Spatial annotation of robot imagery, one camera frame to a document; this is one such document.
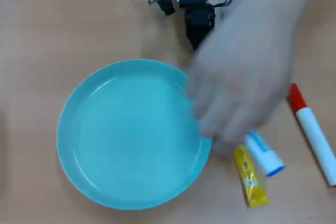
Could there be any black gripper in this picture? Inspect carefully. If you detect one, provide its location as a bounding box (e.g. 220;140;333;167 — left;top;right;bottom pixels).
183;1;216;51

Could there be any blue capped white marker pen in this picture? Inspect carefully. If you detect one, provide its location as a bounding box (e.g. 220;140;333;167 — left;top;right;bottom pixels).
243;130;287;178

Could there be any red capped white marker pen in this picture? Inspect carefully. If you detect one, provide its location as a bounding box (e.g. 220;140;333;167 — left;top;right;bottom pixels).
287;82;336;188

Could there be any bare human hand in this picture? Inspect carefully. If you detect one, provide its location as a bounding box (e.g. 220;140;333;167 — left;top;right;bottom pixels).
186;0;321;154

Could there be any yellow stick sachet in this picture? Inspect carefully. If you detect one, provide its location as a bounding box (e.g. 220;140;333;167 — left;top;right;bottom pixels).
233;144;270;208

